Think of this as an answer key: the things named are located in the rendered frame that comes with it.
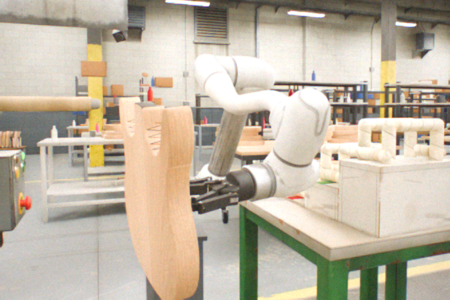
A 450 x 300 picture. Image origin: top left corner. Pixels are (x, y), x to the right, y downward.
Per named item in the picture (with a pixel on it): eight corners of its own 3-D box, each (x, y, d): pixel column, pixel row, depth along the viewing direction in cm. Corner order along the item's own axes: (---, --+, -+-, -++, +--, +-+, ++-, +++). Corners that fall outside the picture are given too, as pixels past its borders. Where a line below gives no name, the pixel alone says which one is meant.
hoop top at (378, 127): (364, 130, 94) (364, 118, 94) (355, 130, 97) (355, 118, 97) (419, 129, 101) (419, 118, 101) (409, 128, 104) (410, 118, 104)
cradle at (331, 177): (339, 185, 101) (340, 173, 101) (315, 178, 112) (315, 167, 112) (349, 183, 103) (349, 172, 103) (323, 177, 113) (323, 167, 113)
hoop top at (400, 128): (389, 132, 86) (389, 119, 86) (378, 132, 89) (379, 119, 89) (446, 130, 94) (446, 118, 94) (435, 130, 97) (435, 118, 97)
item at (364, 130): (363, 161, 94) (364, 124, 94) (355, 159, 97) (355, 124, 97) (373, 160, 95) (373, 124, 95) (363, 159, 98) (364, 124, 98)
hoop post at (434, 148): (437, 161, 93) (438, 124, 92) (426, 159, 96) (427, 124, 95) (446, 160, 94) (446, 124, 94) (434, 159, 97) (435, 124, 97)
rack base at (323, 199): (339, 222, 98) (339, 189, 98) (303, 207, 114) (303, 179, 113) (410, 210, 109) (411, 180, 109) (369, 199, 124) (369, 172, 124)
